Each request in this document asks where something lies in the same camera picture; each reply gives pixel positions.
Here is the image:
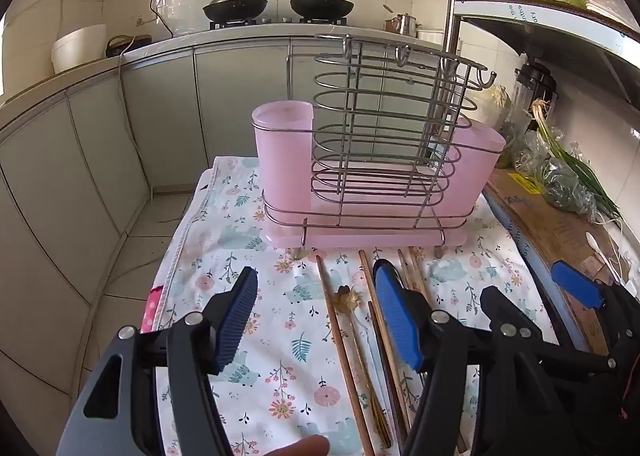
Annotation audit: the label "black blender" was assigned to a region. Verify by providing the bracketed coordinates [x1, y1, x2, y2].
[512, 60, 558, 119]

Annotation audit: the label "gold flower-handled spoon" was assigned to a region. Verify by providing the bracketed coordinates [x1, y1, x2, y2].
[336, 285, 393, 449]

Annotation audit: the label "person's left hand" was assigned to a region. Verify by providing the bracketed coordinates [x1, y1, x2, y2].
[267, 435, 332, 456]

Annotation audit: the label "floral printed cloth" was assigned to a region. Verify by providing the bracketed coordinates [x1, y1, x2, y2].
[152, 156, 558, 456]

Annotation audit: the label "pink dotted cloth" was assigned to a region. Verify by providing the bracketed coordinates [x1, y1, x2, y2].
[141, 286, 166, 334]

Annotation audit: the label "white cable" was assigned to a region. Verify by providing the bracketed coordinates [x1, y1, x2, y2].
[117, 36, 153, 199]

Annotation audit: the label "cardboard box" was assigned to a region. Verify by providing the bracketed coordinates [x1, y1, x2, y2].
[482, 168, 631, 357]

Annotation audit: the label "white kitchen countertop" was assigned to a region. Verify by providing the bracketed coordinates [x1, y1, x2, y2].
[0, 18, 451, 111]

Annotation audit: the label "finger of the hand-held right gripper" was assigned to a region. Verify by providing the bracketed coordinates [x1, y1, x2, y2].
[520, 328, 624, 378]
[551, 260, 640, 362]

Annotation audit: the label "white plastic spoon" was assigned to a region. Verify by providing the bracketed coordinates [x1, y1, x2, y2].
[585, 231, 623, 287]

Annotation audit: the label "white bucket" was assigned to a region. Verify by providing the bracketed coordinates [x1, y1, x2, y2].
[51, 24, 108, 75]

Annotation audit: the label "black wok with lid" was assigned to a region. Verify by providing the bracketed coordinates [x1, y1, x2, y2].
[202, 0, 268, 22]

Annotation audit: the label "gas stove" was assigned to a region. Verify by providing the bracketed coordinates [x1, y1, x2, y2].
[209, 16, 348, 29]

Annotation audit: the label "pale vegetable in bag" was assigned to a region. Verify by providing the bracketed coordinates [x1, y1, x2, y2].
[470, 84, 513, 129]

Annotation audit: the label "green onions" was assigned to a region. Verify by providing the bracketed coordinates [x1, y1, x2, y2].
[530, 100, 623, 221]

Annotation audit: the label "black small appliance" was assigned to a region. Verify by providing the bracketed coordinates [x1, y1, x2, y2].
[106, 34, 152, 58]

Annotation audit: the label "grey kitchen cabinets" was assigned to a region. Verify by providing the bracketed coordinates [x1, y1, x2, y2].
[0, 36, 466, 412]

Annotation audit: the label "dark wooden chopstick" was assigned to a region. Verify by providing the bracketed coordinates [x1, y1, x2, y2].
[367, 301, 409, 448]

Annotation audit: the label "black wall cable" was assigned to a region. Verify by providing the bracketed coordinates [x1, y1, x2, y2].
[150, 0, 173, 39]

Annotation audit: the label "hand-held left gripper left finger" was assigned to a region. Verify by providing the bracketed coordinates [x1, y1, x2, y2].
[55, 265, 259, 456]

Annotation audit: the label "steel shelf rack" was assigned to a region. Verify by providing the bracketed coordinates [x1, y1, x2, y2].
[440, 0, 640, 137]

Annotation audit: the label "wire rack with pink cups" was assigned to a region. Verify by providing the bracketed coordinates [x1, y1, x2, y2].
[251, 34, 507, 259]

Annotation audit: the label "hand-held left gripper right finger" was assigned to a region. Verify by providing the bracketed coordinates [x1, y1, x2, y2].
[372, 258, 586, 456]

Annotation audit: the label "bagged green vegetables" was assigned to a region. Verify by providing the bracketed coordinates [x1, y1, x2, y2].
[500, 121, 598, 217]

